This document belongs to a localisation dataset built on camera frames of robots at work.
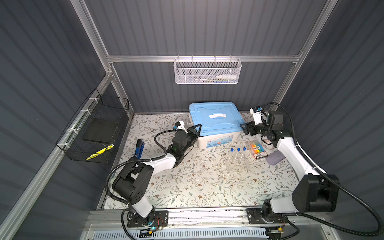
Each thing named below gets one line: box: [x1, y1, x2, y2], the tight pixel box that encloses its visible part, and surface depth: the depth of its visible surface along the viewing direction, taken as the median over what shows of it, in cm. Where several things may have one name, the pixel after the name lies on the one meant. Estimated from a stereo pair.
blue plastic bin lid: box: [189, 102, 246, 137], surface depth 91 cm
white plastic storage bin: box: [197, 131, 241, 149], surface depth 95 cm
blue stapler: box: [134, 138, 145, 159], surface depth 100 cm
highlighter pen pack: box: [251, 142, 269, 160], surface depth 98 cm
